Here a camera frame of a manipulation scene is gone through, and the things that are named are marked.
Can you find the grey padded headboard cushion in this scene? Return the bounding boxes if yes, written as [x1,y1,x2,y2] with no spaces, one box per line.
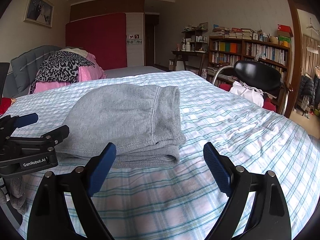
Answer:
[11,45,61,94]

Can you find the plaid bed sheet mattress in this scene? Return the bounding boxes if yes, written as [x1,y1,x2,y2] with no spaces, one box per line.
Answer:
[8,71,319,239]

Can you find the leopard print garment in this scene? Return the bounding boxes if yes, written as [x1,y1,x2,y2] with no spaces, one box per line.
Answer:
[29,50,96,94]

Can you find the grey sweatpants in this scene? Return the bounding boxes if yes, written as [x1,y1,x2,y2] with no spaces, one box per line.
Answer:
[56,83,186,168]

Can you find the left gloved hand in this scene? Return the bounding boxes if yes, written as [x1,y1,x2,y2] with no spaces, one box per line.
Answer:
[1,177,28,215]

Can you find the red patterned pillow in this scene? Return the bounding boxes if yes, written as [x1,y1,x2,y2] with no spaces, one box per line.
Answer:
[0,98,16,115]

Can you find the white cloth on chair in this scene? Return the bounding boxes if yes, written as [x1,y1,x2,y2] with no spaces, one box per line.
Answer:
[230,81,264,107]

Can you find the desk top shelf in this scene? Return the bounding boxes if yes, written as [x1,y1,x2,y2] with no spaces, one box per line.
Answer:
[182,22,208,52]

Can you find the red wardrobe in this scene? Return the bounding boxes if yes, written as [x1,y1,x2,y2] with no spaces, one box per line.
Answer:
[65,0,145,70]

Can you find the dark wooden desk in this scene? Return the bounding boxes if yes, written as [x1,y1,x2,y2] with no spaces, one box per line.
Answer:
[171,50,208,76]

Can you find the hanging dark jacket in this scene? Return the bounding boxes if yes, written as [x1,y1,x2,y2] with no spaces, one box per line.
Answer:
[298,75,315,105]

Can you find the framed wall picture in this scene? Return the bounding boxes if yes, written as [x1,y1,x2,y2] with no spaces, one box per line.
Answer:
[23,0,54,28]

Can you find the black chair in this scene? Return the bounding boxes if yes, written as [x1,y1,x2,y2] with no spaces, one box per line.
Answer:
[213,60,293,115]

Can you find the pink blanket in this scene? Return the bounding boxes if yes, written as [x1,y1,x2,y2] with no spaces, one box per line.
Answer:
[29,48,107,94]

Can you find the wooden bookshelf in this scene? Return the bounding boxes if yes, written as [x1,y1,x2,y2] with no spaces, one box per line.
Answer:
[203,36,291,82]

